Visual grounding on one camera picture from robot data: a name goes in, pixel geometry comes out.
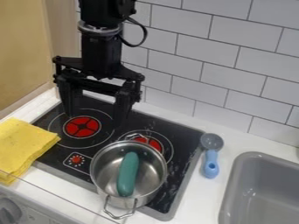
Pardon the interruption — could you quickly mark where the toy stove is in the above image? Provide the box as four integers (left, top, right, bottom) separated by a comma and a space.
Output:
31, 94, 205, 222

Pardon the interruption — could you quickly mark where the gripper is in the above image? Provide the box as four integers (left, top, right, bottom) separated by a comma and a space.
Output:
51, 27, 146, 130

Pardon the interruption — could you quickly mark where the yellow cloth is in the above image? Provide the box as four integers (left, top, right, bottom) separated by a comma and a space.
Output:
0, 116, 62, 186

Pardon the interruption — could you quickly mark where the blue spoon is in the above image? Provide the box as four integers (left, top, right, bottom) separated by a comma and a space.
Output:
199, 132, 226, 179

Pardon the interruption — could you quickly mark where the green toy cucumber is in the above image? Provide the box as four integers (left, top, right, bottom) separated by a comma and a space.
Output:
115, 151, 141, 198

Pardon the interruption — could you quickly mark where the silver pot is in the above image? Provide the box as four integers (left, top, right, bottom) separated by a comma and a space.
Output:
88, 133, 170, 221

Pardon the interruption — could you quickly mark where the toy sink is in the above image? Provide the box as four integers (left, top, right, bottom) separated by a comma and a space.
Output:
217, 150, 299, 224

